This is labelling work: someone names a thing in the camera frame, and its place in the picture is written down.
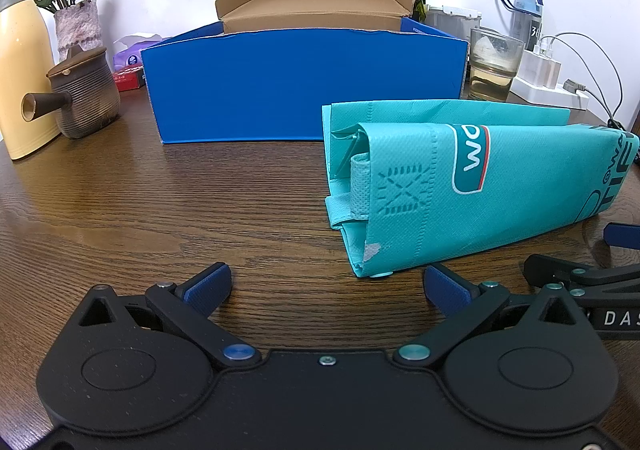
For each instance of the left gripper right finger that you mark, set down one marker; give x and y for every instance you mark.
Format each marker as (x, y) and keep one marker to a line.
(469, 309)

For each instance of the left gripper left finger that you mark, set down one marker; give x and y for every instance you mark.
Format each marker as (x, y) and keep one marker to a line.
(184, 310)

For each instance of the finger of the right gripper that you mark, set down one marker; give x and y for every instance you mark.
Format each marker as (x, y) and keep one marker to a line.
(622, 235)
(540, 270)

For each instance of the teal non-woven shopping bag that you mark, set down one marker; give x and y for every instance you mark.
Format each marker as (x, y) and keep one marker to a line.
(414, 182)

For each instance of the white power strip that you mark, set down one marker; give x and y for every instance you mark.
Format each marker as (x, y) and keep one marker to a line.
(523, 92)

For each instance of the white charger adapter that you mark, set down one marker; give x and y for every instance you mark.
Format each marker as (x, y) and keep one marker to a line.
(539, 69)

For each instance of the glass of tea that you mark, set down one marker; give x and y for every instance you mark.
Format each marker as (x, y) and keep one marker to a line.
(494, 62)

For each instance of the brown ceramic teapot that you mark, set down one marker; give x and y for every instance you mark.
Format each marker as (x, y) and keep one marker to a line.
(84, 97)

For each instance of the red small box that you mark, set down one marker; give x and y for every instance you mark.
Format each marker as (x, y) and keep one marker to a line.
(128, 79)

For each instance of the blue water bottle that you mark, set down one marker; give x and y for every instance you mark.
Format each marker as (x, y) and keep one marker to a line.
(526, 20)

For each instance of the purple tissue pack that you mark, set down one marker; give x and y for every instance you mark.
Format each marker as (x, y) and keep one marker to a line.
(127, 50)

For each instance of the white plastic container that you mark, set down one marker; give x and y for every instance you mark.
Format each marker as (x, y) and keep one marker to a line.
(456, 22)

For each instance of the blue cardboard box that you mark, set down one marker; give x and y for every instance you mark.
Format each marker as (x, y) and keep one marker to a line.
(265, 68)

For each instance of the yellow thermos jug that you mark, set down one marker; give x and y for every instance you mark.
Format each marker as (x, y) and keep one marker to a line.
(25, 59)

